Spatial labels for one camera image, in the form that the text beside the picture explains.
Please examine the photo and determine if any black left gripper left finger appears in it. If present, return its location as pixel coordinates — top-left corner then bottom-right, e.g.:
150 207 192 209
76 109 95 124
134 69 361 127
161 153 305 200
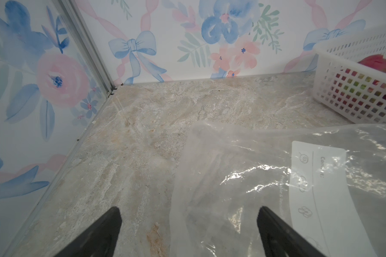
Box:
55 206 122 257

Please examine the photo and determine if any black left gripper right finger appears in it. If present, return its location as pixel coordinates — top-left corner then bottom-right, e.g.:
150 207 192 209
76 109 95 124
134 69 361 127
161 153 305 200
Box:
257 206 324 257

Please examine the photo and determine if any aluminium corner post left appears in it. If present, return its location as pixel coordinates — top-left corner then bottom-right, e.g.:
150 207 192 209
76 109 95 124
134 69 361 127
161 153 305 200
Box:
52 0 117 97

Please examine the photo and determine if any clear zip-top bag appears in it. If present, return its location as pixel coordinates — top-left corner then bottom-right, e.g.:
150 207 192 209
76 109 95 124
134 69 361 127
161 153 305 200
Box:
169 122 386 257

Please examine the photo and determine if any white plastic basket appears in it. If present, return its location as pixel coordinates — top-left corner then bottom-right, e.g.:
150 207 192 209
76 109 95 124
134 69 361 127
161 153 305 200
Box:
312 25 386 123

